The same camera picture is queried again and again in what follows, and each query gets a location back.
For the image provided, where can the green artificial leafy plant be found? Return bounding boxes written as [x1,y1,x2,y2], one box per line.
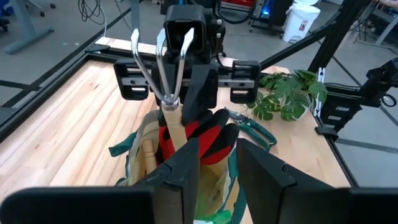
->
[247,69,329,123]

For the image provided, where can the white trash bin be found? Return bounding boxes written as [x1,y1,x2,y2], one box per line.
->
[282,0,322,44]

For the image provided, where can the green-handled pruning shears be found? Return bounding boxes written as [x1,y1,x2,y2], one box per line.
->
[225,107,278,152]

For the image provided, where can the grey desk foot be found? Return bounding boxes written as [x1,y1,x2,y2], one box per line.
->
[2,0,55,55]

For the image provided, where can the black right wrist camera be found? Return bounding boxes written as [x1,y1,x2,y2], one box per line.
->
[164,4,226,65]

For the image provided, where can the wooden-handled hand rake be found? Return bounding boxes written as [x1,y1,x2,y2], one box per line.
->
[141,139,158,175]
[130,27,195,153]

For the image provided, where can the red and black work glove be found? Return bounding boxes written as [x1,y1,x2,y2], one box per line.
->
[155,108,241,166]

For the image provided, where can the black cable bundle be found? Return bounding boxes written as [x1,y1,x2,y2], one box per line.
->
[77,0,107,26]

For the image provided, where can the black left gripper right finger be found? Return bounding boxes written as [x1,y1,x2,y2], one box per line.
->
[236,138,352,224]

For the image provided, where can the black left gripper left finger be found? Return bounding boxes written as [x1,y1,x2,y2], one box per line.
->
[136,138,200,224]

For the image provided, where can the black aluminium table frame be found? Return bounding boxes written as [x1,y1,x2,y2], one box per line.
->
[0,0,398,189]

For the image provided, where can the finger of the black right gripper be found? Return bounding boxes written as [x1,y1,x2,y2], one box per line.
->
[182,63,220,126]
[151,63,177,110]

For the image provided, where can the beige and green gardening bag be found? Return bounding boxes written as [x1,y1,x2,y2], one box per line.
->
[108,108,249,224]

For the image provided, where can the black computer with blue light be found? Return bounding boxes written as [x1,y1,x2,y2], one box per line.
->
[251,0,281,29]

